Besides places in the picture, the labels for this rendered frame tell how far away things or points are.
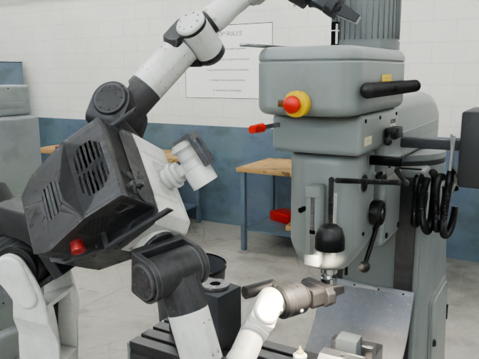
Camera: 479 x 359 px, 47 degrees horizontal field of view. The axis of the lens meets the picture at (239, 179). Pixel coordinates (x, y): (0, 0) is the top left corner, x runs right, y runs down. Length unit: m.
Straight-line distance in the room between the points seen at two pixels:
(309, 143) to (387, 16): 0.47
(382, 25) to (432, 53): 4.07
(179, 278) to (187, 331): 0.11
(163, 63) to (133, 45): 5.98
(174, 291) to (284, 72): 0.55
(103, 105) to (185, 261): 0.43
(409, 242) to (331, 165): 0.56
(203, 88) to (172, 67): 5.32
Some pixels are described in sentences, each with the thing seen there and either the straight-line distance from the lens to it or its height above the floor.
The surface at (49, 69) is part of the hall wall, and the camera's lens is 8.50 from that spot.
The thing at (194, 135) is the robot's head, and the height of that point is 1.69.
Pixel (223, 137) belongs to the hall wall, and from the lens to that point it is 6.62.
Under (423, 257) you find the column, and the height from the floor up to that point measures 1.23.
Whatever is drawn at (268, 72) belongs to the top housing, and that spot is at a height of 1.83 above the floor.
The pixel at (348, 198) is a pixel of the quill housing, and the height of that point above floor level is 1.52.
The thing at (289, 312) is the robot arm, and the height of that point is 1.22.
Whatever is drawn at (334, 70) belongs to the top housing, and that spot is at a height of 1.84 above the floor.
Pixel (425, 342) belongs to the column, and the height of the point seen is 0.93.
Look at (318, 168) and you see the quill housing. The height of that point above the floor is 1.59.
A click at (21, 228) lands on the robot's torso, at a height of 1.47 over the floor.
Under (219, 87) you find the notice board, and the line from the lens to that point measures 6.61.
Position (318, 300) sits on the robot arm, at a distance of 1.53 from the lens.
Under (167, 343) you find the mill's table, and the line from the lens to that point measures 1.92.
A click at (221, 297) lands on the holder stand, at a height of 1.14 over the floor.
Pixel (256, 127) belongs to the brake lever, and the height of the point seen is 1.70.
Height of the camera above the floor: 1.83
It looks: 11 degrees down
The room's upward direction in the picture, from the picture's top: straight up
